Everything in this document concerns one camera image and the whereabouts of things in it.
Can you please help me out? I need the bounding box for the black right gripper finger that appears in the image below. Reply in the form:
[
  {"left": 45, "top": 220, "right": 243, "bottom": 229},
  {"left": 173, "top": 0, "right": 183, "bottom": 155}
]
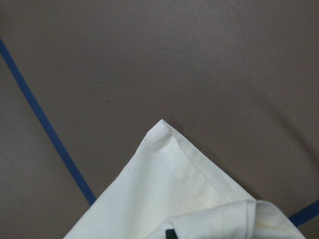
[{"left": 165, "top": 229, "right": 177, "bottom": 239}]

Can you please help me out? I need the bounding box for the cream long-sleeve cat shirt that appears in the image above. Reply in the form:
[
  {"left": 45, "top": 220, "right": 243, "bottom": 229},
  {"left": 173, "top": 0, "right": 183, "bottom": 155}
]
[{"left": 66, "top": 120, "right": 303, "bottom": 239}]

